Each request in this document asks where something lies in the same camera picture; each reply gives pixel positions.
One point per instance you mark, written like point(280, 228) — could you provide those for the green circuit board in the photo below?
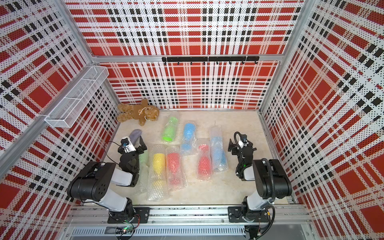
point(124, 230)

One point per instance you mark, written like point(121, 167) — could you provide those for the wrapped yellow glass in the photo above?
point(157, 181)

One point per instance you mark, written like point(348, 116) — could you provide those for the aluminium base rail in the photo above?
point(191, 215)

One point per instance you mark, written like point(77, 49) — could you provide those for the wrapped light blue glass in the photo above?
point(218, 155)

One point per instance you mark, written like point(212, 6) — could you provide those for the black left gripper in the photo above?
point(141, 150)

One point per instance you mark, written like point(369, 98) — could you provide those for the red wine glass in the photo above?
point(176, 178)

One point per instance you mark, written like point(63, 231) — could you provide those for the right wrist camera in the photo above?
point(243, 138)

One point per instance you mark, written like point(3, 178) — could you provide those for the brown teddy bear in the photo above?
point(142, 112)

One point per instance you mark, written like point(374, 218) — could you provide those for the blue wine glass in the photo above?
point(188, 144)

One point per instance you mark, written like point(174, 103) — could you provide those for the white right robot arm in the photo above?
point(271, 181)

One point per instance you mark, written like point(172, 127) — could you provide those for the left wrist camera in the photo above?
point(127, 146)

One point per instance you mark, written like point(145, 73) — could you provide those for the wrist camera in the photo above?
point(127, 146)
point(243, 138)

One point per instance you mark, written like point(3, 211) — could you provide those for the wrapped pink red glass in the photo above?
point(204, 168)

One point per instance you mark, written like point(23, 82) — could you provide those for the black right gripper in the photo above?
point(235, 148)

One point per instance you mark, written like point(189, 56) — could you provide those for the white wire mesh shelf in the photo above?
point(67, 111)

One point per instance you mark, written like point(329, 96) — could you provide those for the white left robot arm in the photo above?
point(92, 185)

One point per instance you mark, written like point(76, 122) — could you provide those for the black wall hook rail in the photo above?
point(210, 59)

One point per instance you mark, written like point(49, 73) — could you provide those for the wrapped bright green glass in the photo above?
point(170, 130)

